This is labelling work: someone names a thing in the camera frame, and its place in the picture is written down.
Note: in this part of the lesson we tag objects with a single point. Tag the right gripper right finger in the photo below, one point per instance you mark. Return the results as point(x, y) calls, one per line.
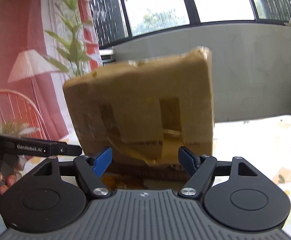
point(202, 170)

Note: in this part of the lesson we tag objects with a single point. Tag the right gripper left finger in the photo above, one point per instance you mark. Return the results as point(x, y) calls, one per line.
point(87, 171)

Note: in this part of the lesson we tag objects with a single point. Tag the red printed backdrop curtain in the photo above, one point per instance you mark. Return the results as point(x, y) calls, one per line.
point(43, 43)

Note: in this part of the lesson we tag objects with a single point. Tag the brown cardboard box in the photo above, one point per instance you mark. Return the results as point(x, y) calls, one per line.
point(145, 110)

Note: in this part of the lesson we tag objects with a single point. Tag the left hand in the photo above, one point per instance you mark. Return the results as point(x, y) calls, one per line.
point(11, 179)

